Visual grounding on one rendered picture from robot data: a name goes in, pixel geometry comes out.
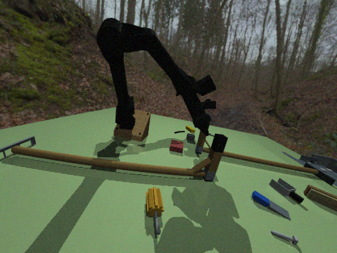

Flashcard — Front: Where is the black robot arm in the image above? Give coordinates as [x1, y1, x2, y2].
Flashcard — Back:
[97, 18, 216, 130]

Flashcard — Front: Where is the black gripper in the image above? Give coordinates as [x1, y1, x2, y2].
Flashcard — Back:
[186, 99, 212, 136]

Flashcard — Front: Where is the blue-handled knife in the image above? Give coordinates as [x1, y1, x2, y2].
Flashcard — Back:
[252, 190, 291, 220]

